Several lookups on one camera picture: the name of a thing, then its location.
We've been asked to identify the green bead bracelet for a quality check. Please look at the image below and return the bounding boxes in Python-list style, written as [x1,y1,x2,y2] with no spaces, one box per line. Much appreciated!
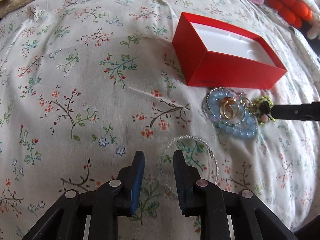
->
[249,95,277,125]

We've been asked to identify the light blue bead bracelet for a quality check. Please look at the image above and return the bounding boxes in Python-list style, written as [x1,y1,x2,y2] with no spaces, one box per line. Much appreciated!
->
[206,90,259,139]

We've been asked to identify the gold ring pair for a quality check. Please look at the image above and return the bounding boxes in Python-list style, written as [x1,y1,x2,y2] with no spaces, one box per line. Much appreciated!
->
[219,97,240,119]

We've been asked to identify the thin seed bead bracelet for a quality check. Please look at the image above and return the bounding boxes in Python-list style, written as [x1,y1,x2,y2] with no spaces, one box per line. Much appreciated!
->
[205,87,251,127]

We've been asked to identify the clear crystal bead bracelet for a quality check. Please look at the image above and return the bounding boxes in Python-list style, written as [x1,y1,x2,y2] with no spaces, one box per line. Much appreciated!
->
[157,134,219,193]

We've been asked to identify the red cardboard jewelry box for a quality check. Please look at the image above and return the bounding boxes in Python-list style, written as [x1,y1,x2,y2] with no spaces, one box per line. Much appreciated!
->
[172,12,287,89]

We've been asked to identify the orange plush toy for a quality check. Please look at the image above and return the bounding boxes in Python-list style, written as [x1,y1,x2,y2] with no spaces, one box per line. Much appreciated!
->
[265,0,313,29]

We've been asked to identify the floral white bed quilt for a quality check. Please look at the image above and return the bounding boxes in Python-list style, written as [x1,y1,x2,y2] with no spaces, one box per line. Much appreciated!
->
[1,0,319,239]

